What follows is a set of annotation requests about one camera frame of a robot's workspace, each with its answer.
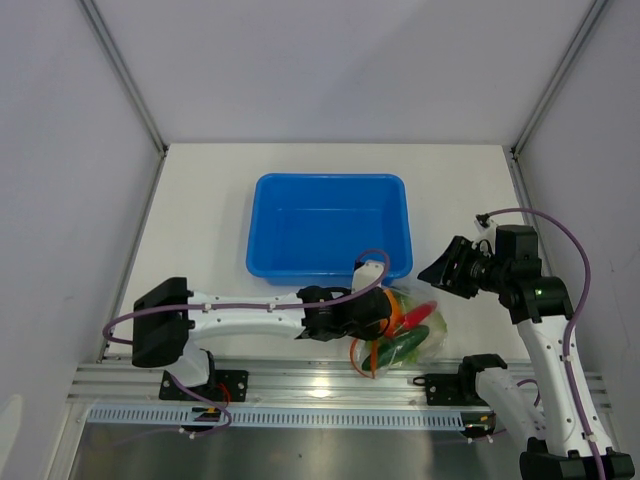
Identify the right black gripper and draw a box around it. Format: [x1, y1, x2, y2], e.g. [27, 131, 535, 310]
[417, 236, 509, 299]

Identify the orange red mango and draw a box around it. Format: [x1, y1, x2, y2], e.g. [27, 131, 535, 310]
[384, 290, 404, 338]

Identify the dark green cucumber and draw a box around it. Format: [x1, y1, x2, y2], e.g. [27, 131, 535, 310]
[353, 326, 429, 372]

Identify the red chili pepper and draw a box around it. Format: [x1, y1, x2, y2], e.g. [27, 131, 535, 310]
[400, 301, 437, 330]

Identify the clear zip top bag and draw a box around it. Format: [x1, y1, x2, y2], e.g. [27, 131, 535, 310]
[349, 287, 448, 380]

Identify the green grape bunch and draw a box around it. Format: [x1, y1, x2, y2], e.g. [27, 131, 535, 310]
[407, 300, 448, 363]

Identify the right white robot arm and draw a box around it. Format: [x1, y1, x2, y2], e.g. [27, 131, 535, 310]
[418, 221, 636, 479]

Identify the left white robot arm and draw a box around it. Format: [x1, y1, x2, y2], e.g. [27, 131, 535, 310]
[132, 277, 392, 400]

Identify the blue plastic bin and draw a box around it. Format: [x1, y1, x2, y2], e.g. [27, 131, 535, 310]
[246, 173, 413, 286]

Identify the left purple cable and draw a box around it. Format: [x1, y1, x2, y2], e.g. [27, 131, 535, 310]
[102, 248, 392, 440]

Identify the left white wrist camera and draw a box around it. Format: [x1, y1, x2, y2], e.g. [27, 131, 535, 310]
[351, 260, 386, 293]

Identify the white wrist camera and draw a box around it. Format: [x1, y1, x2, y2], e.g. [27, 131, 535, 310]
[351, 260, 386, 293]
[473, 214, 497, 254]

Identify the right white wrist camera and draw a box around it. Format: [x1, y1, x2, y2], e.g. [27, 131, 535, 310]
[473, 214, 497, 254]

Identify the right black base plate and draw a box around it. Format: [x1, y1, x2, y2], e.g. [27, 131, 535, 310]
[412, 373, 488, 407]

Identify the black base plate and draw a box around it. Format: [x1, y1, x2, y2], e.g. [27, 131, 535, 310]
[412, 373, 488, 407]
[158, 370, 249, 403]

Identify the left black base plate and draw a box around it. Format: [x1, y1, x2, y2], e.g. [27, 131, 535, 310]
[158, 370, 249, 403]

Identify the aluminium mounting rail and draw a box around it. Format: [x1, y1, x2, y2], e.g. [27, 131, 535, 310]
[66, 355, 609, 405]

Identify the right aluminium frame post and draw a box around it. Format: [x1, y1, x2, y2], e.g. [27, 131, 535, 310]
[510, 0, 612, 162]

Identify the aluminium frame post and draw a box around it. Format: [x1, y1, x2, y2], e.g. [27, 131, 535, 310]
[510, 0, 612, 162]
[76, 0, 168, 157]

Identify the left aluminium frame post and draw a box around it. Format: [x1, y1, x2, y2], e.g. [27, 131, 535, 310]
[76, 0, 168, 157]

